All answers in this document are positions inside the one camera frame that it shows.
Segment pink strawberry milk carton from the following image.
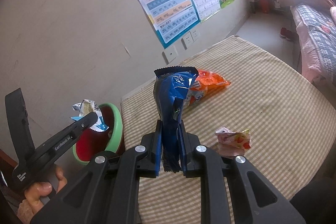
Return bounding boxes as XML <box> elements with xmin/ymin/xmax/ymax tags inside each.
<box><xmin>215</xmin><ymin>127</ymin><xmax>251</xmax><ymax>158</ymax></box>

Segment silver blue foil bag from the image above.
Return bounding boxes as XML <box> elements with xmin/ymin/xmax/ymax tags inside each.
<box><xmin>70</xmin><ymin>99</ymin><xmax>109</xmax><ymax>132</ymax></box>

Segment orange snack wrapper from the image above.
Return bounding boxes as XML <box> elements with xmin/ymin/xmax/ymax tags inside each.
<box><xmin>183</xmin><ymin>69</ymin><xmax>231</xmax><ymax>107</ymax></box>

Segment dark blue snack wrapper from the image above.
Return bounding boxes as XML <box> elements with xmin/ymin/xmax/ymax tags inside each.
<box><xmin>153</xmin><ymin>66</ymin><xmax>199</xmax><ymax>173</ymax></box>

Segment green red trash bin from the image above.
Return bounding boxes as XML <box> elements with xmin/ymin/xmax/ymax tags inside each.
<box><xmin>72</xmin><ymin>103</ymin><xmax>125</xmax><ymax>165</ymax></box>

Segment person's left hand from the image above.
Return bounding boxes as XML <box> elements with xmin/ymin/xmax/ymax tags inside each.
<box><xmin>17</xmin><ymin>182</ymin><xmax>53</xmax><ymax>223</ymax></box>

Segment beige checkered tablecloth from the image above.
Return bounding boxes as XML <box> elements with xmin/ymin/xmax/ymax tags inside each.
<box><xmin>121</xmin><ymin>36</ymin><xmax>335</xmax><ymax>223</ymax></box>

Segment red shoes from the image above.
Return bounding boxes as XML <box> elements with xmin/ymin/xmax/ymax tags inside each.
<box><xmin>280</xmin><ymin>27</ymin><xmax>295</xmax><ymax>41</ymax></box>

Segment bed with plaid quilt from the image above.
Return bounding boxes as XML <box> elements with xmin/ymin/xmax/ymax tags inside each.
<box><xmin>290</xmin><ymin>3</ymin><xmax>336</xmax><ymax>83</ymax></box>

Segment red bin under desk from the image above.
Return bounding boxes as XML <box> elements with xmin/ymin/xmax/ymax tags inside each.
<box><xmin>259</xmin><ymin>0</ymin><xmax>270</xmax><ymax>14</ymax></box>

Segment white wall socket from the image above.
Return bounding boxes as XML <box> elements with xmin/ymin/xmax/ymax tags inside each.
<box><xmin>181</xmin><ymin>30</ymin><xmax>200</xmax><ymax>50</ymax></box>

